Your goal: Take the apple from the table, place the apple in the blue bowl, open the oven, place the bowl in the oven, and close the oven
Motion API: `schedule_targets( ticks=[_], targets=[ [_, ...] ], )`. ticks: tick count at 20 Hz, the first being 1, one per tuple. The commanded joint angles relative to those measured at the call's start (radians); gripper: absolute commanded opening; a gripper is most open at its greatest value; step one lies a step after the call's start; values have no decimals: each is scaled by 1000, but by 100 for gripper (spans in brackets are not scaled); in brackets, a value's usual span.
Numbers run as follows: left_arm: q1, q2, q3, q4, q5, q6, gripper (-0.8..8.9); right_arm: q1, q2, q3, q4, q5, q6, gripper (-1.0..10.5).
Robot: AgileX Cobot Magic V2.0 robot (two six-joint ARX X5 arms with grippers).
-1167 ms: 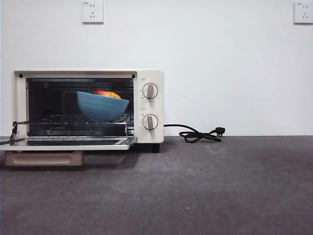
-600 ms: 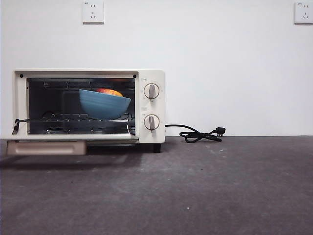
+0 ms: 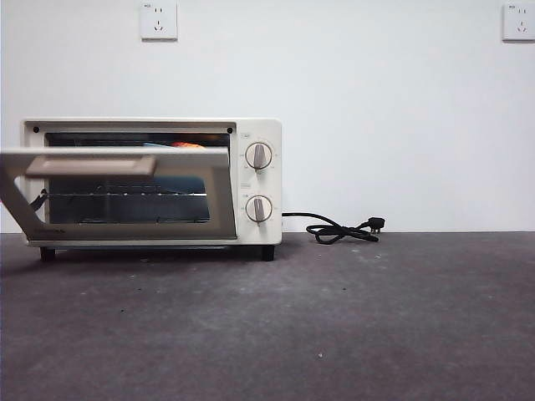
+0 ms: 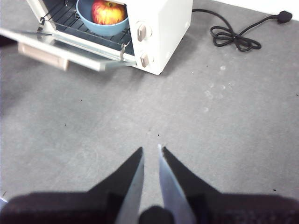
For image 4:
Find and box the metal wire oven rack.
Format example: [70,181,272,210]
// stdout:
[41,0,135,56]

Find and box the glass oven door with handle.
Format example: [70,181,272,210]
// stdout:
[0,27,137,72]

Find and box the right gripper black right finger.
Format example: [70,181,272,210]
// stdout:
[157,144,299,224]

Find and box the red yellow apple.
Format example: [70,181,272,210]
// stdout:
[91,0,127,26]

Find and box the cream Toshiba toaster oven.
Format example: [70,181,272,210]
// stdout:
[25,0,194,76]

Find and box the black power cable with plug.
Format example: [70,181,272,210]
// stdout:
[192,8,293,52]

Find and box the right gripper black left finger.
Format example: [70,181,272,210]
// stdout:
[0,147,145,224]

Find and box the cream oven knob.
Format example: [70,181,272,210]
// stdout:
[135,21,153,42]
[139,52,155,68]

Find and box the blue ribbed bowl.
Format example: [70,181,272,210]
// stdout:
[76,0,129,37]

